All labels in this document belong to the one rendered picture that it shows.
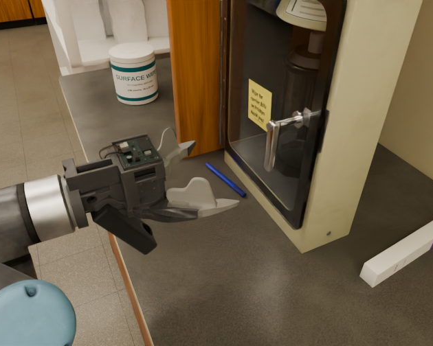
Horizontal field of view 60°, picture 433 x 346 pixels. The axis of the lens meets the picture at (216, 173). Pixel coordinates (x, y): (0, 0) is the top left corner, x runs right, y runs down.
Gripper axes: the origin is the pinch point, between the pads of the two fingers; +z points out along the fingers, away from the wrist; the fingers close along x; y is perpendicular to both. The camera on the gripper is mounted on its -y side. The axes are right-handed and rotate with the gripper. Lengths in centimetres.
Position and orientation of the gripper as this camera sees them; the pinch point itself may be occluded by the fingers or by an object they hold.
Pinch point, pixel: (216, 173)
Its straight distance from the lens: 55.0
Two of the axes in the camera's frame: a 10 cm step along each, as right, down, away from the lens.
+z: 9.1, -2.6, 3.3
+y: 0.1, -7.8, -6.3
